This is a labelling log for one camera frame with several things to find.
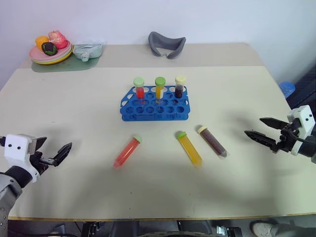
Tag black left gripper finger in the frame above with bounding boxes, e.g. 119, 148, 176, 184
50, 142, 73, 167
36, 136, 48, 151

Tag pale green cloth bag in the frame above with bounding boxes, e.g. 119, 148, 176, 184
73, 41, 106, 62

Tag white shoe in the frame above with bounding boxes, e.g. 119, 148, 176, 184
251, 221, 275, 237

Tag red liquid tube green cap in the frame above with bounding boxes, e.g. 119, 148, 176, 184
113, 134, 143, 169
133, 77, 146, 100

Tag dark green-spotted toy ball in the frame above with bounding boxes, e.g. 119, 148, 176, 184
41, 41, 58, 56

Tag yellow liquid tube green cap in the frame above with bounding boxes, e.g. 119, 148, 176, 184
155, 77, 166, 99
175, 131, 204, 168

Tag green table mat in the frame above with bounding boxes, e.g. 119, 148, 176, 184
31, 52, 103, 73

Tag orange toy food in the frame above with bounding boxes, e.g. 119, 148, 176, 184
35, 36, 49, 50

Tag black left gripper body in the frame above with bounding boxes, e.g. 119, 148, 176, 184
26, 138, 55, 176

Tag grey curved foam pad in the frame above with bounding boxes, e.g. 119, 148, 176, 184
148, 31, 187, 60

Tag black box under table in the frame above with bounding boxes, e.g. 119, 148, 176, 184
213, 225, 243, 237

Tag stack of pastel plates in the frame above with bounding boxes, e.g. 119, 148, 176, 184
29, 43, 74, 66

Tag blue plastic test tube rack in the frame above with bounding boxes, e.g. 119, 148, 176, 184
120, 85, 190, 122

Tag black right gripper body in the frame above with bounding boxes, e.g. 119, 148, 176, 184
270, 121, 301, 154

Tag pink toy food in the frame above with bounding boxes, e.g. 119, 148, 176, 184
47, 30, 68, 49

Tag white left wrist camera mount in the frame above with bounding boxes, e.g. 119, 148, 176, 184
3, 134, 40, 184

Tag blue bottle cap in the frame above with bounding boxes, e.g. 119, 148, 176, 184
279, 81, 296, 99

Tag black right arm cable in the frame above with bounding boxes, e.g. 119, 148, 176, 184
290, 129, 312, 143

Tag dark liquid tube cream cap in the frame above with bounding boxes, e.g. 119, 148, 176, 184
174, 75, 187, 99
197, 125, 229, 159

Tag black textured case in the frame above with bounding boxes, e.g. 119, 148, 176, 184
286, 62, 316, 110

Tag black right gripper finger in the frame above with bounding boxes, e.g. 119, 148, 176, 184
244, 130, 280, 152
259, 118, 290, 130

